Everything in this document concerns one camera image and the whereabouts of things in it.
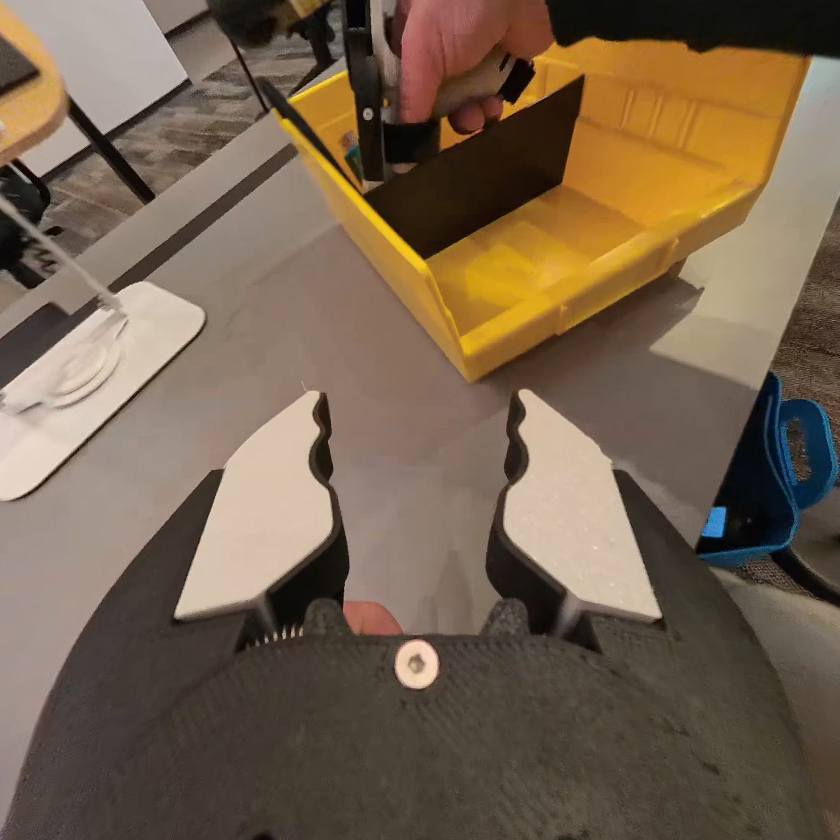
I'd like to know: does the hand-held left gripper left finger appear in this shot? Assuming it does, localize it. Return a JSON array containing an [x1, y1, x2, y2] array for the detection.
[[172, 390, 350, 622]]

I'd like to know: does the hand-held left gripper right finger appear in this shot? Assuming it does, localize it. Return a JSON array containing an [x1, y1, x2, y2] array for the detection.
[[486, 388, 664, 623]]

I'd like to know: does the yellow plastic bin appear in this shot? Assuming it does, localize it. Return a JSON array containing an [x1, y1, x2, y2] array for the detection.
[[272, 36, 812, 383]]

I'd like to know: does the person's right hand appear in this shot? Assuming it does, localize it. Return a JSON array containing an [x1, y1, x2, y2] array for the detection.
[[394, 0, 557, 137]]

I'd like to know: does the person's left hand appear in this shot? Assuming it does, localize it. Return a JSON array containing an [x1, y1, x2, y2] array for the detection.
[[343, 600, 403, 636]]

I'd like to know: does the blue felt bag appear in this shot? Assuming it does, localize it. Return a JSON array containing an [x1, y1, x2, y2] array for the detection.
[[696, 371, 840, 569]]

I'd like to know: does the clear stand rod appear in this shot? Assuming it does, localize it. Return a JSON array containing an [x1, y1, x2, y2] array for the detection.
[[0, 193, 127, 324]]

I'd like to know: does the wooden framed black board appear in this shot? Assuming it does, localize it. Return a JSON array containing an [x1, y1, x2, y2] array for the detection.
[[0, 0, 70, 166]]

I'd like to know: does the black office chair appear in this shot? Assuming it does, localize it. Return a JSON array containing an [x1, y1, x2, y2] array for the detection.
[[0, 161, 53, 290]]

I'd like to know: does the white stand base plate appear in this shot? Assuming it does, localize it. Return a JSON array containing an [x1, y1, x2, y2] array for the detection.
[[0, 281, 207, 503]]

